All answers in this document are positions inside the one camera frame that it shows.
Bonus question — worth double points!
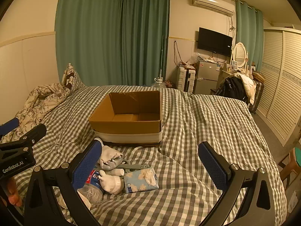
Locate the floral print quilt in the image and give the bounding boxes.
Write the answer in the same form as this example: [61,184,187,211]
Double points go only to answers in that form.
[0,82,71,144]

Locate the clear plastic bottle red label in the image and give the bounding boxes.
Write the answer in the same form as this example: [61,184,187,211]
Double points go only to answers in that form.
[77,168,105,209]

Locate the clear plastic bag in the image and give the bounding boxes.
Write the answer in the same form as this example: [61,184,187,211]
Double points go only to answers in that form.
[188,53,205,66]

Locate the white plush toy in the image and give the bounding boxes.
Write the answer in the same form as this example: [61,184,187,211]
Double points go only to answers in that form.
[98,169,125,195]

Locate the grey checked bedsheet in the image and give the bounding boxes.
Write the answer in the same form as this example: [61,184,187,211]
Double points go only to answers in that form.
[14,82,289,226]

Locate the white suitcase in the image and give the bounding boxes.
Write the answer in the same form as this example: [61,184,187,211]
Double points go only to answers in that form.
[176,66,196,93]

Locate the patterned pillow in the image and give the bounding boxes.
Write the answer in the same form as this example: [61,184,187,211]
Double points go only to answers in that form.
[61,63,86,92]

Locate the cream louvred wardrobe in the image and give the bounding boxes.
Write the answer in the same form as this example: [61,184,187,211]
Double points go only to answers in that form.
[252,27,301,147]

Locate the thin white pole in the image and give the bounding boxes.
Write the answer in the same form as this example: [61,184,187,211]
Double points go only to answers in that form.
[158,35,164,81]

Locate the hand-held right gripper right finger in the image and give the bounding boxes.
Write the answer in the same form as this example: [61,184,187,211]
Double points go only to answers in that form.
[198,141,276,226]

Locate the brown plaid suitcase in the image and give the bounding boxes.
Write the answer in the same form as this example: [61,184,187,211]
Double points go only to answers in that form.
[248,79,265,114]

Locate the white air conditioner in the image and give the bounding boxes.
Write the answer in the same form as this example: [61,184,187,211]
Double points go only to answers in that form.
[192,0,236,17]

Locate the clear water jug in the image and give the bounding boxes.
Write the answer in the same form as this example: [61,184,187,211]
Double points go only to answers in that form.
[150,76,165,89]

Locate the hanging wall cables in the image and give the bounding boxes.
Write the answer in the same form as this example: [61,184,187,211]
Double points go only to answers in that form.
[173,40,183,64]

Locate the green curtain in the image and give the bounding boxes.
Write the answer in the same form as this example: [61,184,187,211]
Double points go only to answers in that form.
[121,0,170,88]
[235,0,264,73]
[55,0,123,89]

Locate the white oval mirror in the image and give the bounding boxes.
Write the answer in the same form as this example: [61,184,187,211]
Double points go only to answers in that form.
[232,42,249,70]

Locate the white puffer jacket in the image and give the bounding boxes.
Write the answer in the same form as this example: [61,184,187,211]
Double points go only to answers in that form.
[231,72,257,105]

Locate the person's left hand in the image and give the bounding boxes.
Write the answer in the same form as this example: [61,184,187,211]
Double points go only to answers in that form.
[7,177,23,208]

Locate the long white sock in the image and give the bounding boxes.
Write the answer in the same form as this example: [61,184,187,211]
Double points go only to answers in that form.
[94,137,124,170]

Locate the silver small fridge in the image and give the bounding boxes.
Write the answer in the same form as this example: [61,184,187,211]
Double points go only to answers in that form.
[195,60,223,96]

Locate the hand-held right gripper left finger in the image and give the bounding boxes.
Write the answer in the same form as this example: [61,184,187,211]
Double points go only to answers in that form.
[24,139,103,226]

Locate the brown cardboard box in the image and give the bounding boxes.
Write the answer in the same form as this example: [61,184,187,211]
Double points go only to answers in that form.
[89,90,163,147]

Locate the wooden chair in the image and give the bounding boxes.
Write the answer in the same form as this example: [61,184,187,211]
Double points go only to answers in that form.
[277,153,297,189]

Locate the blue floral tissue packet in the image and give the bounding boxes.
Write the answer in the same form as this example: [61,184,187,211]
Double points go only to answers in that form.
[123,167,160,194]

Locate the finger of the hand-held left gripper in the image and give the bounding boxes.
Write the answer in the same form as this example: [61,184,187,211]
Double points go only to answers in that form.
[0,123,47,150]
[0,117,20,137]

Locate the black wall television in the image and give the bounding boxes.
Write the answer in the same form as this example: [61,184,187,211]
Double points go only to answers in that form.
[197,27,233,57]

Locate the black jacket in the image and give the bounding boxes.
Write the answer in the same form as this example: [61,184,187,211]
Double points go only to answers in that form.
[215,76,248,104]

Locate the green stool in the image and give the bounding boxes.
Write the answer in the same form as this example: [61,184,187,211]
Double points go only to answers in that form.
[293,147,301,168]

